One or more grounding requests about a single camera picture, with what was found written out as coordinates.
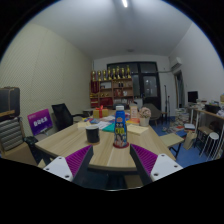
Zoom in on black office chair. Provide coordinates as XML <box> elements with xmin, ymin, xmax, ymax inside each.
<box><xmin>51</xmin><ymin>102</ymin><xmax>85</xmax><ymax>132</ymax></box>

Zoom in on white wall air conditioner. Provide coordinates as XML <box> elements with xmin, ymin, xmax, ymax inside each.
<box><xmin>169</xmin><ymin>56</ymin><xmax>184</xmax><ymax>73</ymax></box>

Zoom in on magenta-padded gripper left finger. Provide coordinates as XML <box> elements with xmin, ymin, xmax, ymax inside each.
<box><xmin>43</xmin><ymin>144</ymin><xmax>95</xmax><ymax>187</ymax></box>

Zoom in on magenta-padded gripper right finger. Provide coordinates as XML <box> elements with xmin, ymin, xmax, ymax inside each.
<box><xmin>129</xmin><ymin>143</ymin><xmax>184</xmax><ymax>186</ymax></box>

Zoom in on black computer monitor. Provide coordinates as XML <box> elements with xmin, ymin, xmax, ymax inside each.
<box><xmin>187</xmin><ymin>90</ymin><xmax>200</xmax><ymax>105</ymax></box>

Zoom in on yellow gift box red ribbon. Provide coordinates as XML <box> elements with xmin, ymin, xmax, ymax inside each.
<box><xmin>92</xmin><ymin>105</ymin><xmax>110</xmax><ymax>120</ymax></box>

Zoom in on yellow paper envelope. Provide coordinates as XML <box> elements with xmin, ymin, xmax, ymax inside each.
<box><xmin>126</xmin><ymin>123</ymin><xmax>150</xmax><ymax>136</ymax></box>

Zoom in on low light wooden table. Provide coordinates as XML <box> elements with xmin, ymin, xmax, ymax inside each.
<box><xmin>159</xmin><ymin>132</ymin><xmax>185</xmax><ymax>160</ymax></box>

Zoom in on teal book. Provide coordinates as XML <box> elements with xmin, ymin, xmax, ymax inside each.
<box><xmin>101</xmin><ymin>122</ymin><xmax>116</xmax><ymax>133</ymax></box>

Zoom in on blue drink bottle white cap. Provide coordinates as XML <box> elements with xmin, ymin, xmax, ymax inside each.
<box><xmin>113</xmin><ymin>105</ymin><xmax>130</xmax><ymax>149</ymax></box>

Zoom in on orange book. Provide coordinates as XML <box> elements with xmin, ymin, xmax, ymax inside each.
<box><xmin>125</xmin><ymin>118</ymin><xmax>141</xmax><ymax>126</ymax></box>

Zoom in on standing picture card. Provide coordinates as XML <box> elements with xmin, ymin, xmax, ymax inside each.
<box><xmin>129</xmin><ymin>105</ymin><xmax>140</xmax><ymax>121</ymax></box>

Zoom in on brown paper bag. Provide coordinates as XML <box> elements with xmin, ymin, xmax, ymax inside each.
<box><xmin>182</xmin><ymin>130</ymin><xmax>198</xmax><ymax>151</ymax></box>

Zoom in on black framed glass door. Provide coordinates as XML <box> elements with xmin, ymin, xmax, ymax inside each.
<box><xmin>106</xmin><ymin>61</ymin><xmax>160</xmax><ymax>110</ymax></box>

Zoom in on pile of books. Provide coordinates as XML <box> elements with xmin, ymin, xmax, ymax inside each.
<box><xmin>171</xmin><ymin>108</ymin><xmax>191</xmax><ymax>133</ymax></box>

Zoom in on striped grey cushion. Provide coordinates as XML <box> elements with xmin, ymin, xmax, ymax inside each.
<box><xmin>0</xmin><ymin>116</ymin><xmax>25</xmax><ymax>153</ymax></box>

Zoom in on flat round red coaster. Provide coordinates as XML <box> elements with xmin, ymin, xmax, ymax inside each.
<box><xmin>112</xmin><ymin>141</ymin><xmax>131</xmax><ymax>150</ymax></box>

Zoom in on long wooden side desk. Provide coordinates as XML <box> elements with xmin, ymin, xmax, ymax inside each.
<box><xmin>191</xmin><ymin>106</ymin><xmax>224</xmax><ymax>161</ymax></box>

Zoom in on pink flowers in white pot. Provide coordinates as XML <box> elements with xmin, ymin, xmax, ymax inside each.
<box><xmin>138</xmin><ymin>106</ymin><xmax>153</xmax><ymax>128</ymax></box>

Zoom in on wooden shelf unit with trophies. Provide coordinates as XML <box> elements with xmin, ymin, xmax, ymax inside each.
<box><xmin>89</xmin><ymin>65</ymin><xmax>135</xmax><ymax>109</ymax></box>

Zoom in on black tripod stand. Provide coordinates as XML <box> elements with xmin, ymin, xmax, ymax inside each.
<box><xmin>163</xmin><ymin>84</ymin><xmax>171</xmax><ymax>118</ymax></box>

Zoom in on purple sign board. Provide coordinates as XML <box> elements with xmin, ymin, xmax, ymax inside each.
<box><xmin>27</xmin><ymin>108</ymin><xmax>54</xmax><ymax>137</ymax></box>

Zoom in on white round stool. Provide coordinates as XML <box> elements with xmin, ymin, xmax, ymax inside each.
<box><xmin>202</xmin><ymin>131</ymin><xmax>221</xmax><ymax>158</ymax></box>

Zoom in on black mug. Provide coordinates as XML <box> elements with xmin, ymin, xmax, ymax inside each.
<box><xmin>85</xmin><ymin>124</ymin><xmax>101</xmax><ymax>145</ymax></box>

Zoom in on dark suitcase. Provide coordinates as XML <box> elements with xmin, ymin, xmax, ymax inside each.
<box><xmin>0</xmin><ymin>86</ymin><xmax>21</xmax><ymax>118</ymax></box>

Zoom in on white paper booklet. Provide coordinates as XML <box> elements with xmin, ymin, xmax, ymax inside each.
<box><xmin>96</xmin><ymin>120</ymin><xmax>113</xmax><ymax>131</ymax></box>

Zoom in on grey armchair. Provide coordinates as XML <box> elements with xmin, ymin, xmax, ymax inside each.
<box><xmin>143</xmin><ymin>102</ymin><xmax>163</xmax><ymax>126</ymax></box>

